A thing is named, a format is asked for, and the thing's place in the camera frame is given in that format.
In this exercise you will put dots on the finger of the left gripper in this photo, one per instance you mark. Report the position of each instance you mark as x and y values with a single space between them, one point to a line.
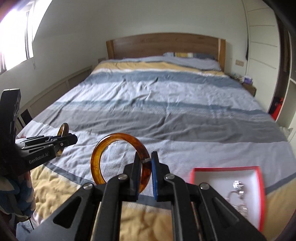
36 140
66 141

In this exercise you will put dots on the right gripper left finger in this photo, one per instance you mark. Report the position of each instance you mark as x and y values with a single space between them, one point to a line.
93 212

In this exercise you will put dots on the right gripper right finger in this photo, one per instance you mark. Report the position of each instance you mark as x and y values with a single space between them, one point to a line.
199 212

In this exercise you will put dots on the dark brown gold bangle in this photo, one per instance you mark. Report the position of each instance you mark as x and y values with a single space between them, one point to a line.
63 131

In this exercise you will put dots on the amber orange bangle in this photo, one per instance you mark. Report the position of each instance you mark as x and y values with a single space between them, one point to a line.
114 152

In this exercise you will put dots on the red jewelry box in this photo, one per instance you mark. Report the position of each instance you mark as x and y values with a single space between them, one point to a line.
242 187

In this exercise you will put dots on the gloved left hand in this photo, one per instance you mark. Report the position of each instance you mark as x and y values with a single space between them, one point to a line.
17 196

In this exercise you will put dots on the striped duvet cover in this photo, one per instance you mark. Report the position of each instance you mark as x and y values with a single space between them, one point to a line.
192 116

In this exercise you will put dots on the window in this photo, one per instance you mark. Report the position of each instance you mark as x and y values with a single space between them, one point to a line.
18 31

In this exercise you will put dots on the red bag in wardrobe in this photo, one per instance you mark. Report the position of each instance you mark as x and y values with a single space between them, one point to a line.
277 107

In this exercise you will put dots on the wooden headboard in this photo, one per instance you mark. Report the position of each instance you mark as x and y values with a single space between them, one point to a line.
156 44

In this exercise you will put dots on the wooden nightstand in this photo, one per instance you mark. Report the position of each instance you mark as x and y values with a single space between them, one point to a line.
250 88

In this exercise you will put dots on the purple tissue box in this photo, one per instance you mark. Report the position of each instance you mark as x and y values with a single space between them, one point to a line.
247 80

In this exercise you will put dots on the striped pillow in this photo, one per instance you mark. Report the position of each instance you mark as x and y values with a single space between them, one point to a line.
189 55

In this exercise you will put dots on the white wardrobe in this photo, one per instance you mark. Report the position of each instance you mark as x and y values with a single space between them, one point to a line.
270 61

